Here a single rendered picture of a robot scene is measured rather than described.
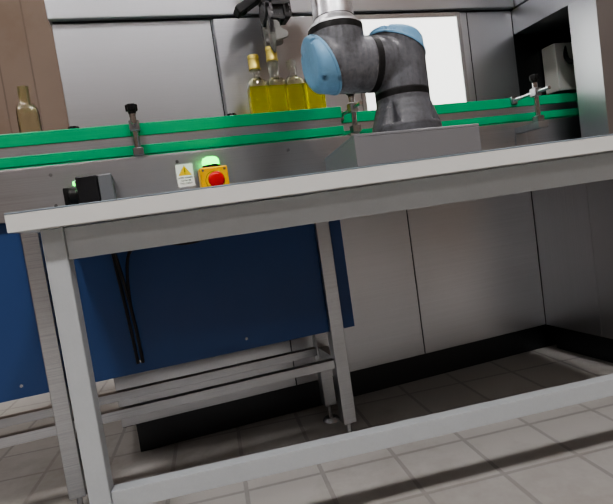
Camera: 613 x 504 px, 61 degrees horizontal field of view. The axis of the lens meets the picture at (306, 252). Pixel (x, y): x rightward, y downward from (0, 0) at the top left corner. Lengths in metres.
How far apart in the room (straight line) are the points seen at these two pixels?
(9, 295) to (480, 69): 1.73
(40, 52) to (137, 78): 2.47
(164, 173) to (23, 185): 0.33
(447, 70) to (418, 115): 0.94
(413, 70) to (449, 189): 0.26
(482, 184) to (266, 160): 0.58
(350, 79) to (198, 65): 0.77
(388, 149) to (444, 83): 1.00
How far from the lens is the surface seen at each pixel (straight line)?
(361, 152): 1.03
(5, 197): 1.42
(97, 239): 1.04
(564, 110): 2.11
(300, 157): 1.45
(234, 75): 1.75
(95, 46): 1.78
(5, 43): 4.26
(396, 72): 1.14
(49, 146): 1.43
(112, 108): 1.73
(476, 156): 1.12
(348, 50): 1.11
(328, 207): 1.05
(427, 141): 1.08
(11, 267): 1.43
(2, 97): 4.18
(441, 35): 2.08
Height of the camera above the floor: 0.67
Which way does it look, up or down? 4 degrees down
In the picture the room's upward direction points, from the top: 8 degrees counter-clockwise
